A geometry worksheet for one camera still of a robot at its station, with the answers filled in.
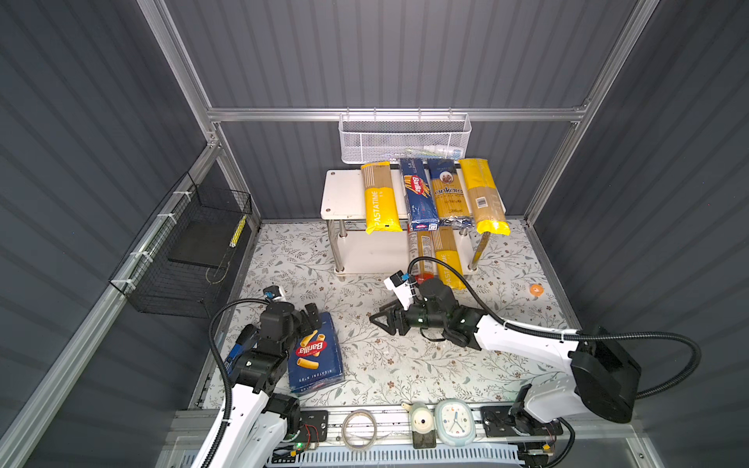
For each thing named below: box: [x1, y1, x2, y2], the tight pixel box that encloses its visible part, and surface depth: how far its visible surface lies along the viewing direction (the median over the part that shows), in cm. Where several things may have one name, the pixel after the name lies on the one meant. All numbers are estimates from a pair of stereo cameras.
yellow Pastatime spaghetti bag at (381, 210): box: [360, 160, 403, 235], surface depth 78 cm
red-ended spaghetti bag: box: [414, 230, 437, 284], surface depth 101 cm
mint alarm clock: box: [434, 398, 477, 447], surface depth 74 cm
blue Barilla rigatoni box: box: [286, 312, 347, 394], surface depth 80 cm
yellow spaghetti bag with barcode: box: [458, 157, 512, 236], surface depth 77 cm
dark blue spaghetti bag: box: [427, 157, 474, 230], surface depth 78 cm
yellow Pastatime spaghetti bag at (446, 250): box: [434, 226, 467, 291], surface depth 104 cm
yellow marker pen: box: [229, 214, 248, 249], surface depth 82 cm
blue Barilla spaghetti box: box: [399, 157, 439, 233], surface depth 75 cm
